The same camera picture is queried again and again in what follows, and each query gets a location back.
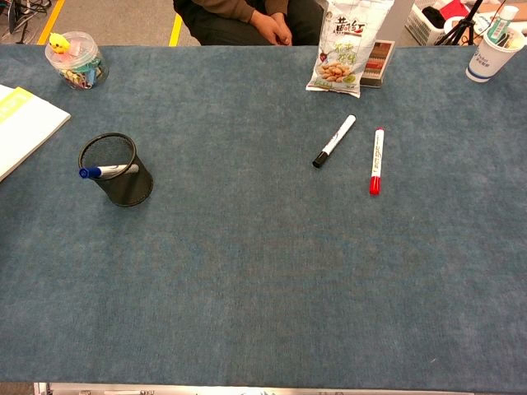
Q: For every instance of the black-capped white marker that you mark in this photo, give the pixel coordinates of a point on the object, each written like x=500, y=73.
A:
x=334, y=140

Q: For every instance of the black mesh pen holder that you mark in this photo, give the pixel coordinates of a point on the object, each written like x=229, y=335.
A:
x=127, y=190

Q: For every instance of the white peanut snack bag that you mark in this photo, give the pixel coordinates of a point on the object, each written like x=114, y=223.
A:
x=341, y=53

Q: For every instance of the seated person dark clothes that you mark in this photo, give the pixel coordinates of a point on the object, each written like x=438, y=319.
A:
x=230, y=24

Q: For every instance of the white post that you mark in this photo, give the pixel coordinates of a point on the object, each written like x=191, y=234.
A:
x=402, y=24

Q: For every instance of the black tripod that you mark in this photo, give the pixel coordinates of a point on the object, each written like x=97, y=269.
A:
x=462, y=25

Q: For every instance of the clear jar of clips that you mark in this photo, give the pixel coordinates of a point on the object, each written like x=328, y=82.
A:
x=84, y=72

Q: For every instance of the blue felt table mat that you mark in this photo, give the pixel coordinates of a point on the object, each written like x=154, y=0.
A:
x=263, y=267

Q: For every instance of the white paper cup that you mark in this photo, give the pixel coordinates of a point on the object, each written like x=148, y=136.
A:
x=486, y=61

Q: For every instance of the blue-capped white marker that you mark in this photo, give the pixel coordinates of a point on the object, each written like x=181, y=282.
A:
x=88, y=173

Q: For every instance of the yellow duck toy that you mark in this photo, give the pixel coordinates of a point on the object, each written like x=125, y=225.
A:
x=59, y=43

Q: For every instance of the white plastic basket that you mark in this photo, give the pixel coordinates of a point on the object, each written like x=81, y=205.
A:
x=420, y=25

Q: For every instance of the green white tube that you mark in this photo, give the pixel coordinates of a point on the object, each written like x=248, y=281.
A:
x=500, y=24

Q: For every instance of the white notebook yellow-green cover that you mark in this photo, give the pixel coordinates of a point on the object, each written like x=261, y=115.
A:
x=24, y=131

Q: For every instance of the metal table edge rail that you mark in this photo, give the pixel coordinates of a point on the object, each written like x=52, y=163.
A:
x=247, y=390

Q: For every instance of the red-capped white marker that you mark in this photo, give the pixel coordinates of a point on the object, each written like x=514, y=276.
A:
x=377, y=160

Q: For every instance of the brown cardboard box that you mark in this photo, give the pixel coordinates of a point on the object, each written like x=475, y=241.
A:
x=379, y=66

